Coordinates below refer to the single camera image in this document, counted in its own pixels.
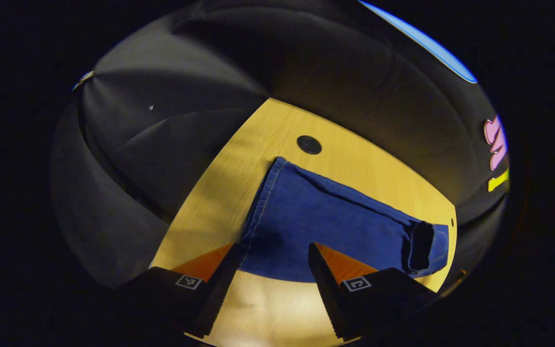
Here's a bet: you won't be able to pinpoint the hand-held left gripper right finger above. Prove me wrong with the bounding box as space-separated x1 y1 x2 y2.
307 242 439 342

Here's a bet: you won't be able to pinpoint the blue denim jeans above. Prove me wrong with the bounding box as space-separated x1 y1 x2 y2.
237 156 450 283

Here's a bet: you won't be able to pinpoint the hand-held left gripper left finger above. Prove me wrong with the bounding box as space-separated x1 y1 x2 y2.
114 242 245 339

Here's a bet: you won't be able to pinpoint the black backdrop cloth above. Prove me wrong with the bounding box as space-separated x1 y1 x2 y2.
50 0 510 294

